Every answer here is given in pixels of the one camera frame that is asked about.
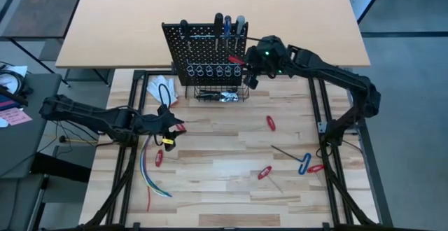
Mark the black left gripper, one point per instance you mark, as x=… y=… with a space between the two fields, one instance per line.
x=152 y=124

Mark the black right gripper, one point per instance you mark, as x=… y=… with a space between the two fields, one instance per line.
x=271 y=57

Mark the grey black ribbed screwdriver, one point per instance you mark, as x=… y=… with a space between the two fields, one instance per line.
x=240 y=21

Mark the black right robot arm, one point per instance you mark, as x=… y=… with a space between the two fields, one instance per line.
x=332 y=71

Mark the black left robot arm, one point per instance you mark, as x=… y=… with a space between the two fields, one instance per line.
x=87 y=113

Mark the white work glove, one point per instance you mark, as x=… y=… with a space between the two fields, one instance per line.
x=159 y=87

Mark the shiny silver metal tool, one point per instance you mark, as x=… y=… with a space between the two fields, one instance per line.
x=229 y=96

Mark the black metal pegboard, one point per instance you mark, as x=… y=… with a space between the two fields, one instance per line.
x=203 y=52

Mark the metal screwdriver holder rack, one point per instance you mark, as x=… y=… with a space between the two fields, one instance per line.
x=203 y=36

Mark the yellow stick black knob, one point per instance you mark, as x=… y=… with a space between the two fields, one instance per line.
x=62 y=139

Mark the light wooden desk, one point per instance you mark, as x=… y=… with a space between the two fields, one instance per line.
x=122 y=21

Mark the black seat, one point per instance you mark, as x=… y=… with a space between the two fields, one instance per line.
x=59 y=168

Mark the grey side table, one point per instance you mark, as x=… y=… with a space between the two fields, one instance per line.
x=31 y=136

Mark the pink paper sheet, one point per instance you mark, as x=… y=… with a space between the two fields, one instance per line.
x=15 y=116

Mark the white paper sheet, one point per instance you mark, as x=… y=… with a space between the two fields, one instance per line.
x=19 y=70

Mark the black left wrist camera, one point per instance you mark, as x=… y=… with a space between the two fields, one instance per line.
x=169 y=145

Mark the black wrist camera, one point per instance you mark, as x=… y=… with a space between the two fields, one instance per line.
x=169 y=145
x=251 y=82

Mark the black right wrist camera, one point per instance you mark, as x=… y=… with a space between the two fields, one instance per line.
x=251 y=82

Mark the black aluminium rig frame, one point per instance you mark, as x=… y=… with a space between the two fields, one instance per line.
x=139 y=73

